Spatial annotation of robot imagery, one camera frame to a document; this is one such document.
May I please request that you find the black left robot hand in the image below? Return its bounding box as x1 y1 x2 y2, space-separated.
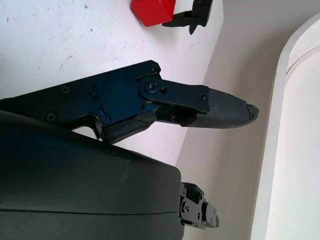
161 0 214 35

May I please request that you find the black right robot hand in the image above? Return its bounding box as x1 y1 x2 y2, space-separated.
0 59 260 240

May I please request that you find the red cube block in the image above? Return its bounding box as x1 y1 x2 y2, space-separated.
129 0 176 27

